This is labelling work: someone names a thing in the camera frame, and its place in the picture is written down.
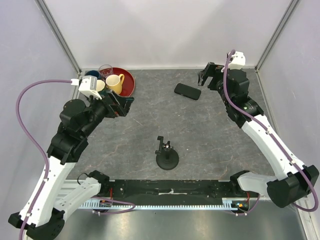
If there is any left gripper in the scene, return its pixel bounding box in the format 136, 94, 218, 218
80, 89, 135, 138

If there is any black smartphone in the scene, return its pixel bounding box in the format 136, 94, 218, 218
174, 83, 201, 100

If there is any black phone stand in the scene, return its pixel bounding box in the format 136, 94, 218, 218
155, 136, 179, 171

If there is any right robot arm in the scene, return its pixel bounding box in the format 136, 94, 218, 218
198, 62, 320, 208

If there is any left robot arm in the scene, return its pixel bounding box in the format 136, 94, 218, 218
8, 90, 135, 240

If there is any red round tray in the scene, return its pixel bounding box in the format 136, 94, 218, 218
98, 67, 135, 97

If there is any yellow mug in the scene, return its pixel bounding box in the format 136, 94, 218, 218
105, 74, 125, 95

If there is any dark green mug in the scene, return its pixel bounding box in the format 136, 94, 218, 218
96, 79, 106, 94

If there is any clear drinking glass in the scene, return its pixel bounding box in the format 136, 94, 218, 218
98, 64, 114, 79

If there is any blue mug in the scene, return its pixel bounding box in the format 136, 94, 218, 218
85, 70, 101, 79

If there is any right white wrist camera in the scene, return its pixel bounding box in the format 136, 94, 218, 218
227, 51, 246, 70

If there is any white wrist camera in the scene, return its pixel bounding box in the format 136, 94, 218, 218
78, 75, 102, 100
227, 51, 246, 70

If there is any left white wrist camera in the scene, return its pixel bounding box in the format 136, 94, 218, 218
78, 75, 102, 100

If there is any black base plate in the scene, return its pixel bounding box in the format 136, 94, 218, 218
98, 179, 258, 206

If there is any slotted cable duct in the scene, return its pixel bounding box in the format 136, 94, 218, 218
79, 198, 249, 211

